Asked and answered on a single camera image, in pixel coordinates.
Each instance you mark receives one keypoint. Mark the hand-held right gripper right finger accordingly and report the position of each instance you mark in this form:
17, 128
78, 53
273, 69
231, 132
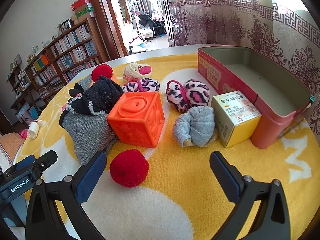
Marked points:
225, 177

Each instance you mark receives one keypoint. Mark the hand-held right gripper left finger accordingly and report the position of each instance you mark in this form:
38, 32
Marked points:
92, 175

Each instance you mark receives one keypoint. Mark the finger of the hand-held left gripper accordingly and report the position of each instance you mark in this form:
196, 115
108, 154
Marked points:
46, 160
25, 161

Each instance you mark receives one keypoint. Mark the small white plastic bottle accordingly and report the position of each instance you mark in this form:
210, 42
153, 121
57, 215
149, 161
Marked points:
33, 130

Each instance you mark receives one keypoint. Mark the red pompom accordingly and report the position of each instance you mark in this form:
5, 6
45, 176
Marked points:
128, 167
101, 71

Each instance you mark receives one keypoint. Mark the grey knit sock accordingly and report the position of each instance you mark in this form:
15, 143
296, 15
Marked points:
86, 82
85, 132

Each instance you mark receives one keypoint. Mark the white yellow medicine box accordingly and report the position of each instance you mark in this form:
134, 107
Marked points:
235, 120

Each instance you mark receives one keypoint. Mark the light grey sock ball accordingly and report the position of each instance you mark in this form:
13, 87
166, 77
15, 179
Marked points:
197, 122

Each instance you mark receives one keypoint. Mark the black fuzzy sock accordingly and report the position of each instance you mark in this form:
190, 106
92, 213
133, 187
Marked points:
100, 95

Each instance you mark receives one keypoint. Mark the large leopard print earmuffs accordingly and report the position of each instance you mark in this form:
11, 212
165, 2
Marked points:
197, 92

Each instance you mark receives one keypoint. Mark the red tin container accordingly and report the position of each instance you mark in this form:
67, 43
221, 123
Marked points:
225, 80

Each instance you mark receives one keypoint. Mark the small leopard print earmuffs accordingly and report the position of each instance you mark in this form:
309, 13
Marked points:
147, 85

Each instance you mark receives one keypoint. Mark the cream pink sock roll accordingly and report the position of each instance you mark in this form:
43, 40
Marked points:
135, 71

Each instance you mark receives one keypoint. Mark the brown quilted cushion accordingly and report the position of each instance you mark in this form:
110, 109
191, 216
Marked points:
8, 147

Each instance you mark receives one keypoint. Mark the pink cloth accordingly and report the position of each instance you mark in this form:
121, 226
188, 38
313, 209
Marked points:
23, 133

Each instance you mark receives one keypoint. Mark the yellow white blanket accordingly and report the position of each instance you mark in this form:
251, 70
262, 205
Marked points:
175, 205

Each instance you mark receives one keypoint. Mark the small wooden side shelf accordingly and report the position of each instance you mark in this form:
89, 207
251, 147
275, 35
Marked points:
21, 85

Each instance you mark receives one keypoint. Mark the wooden bookshelf with books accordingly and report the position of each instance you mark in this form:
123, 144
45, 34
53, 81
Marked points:
70, 52

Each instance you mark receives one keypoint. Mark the teal binder clip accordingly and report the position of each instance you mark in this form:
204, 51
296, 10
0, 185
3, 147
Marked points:
311, 99

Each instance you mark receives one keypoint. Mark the green box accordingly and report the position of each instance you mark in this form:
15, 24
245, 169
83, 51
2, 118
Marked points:
86, 13

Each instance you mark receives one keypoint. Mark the patterned purple beige curtain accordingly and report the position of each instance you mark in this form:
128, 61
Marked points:
237, 25

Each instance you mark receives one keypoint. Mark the red box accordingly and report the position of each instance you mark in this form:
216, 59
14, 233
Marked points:
80, 3

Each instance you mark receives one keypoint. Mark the dark clothes pile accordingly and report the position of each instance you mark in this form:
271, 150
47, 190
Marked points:
147, 20

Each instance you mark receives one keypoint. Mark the dark sliding door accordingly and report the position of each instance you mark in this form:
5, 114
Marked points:
166, 12

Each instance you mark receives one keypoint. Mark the photo frame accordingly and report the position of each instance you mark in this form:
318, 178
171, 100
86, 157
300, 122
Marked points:
66, 25

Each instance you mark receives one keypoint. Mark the wooden door frame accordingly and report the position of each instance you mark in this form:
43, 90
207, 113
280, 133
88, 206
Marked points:
105, 17

